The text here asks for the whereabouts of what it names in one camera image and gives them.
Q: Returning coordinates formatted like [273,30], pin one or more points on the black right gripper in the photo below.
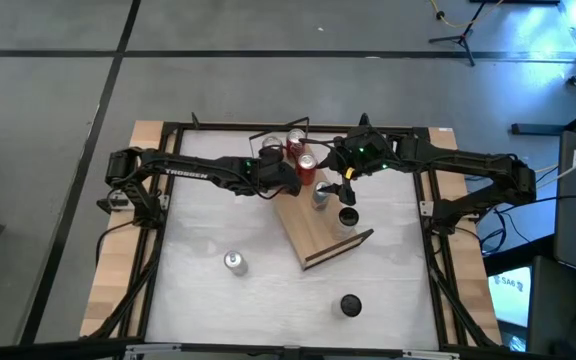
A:
[368,152]

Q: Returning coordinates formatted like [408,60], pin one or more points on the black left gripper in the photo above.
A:
[275,177]

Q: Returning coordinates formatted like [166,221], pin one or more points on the blue silver Red Bull can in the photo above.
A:
[234,261]
[319,200]

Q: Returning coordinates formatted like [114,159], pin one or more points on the red Coke Zero can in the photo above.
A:
[307,162]

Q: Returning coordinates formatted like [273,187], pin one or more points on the red Coca-Cola can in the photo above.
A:
[270,141]
[295,136]

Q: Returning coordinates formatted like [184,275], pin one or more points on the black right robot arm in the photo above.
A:
[468,162]

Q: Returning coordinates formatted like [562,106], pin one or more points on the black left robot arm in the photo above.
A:
[183,170]

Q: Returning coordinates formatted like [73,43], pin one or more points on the white screen with lettering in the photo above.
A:
[510,300]

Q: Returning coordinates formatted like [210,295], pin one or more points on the black table frame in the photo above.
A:
[436,300]

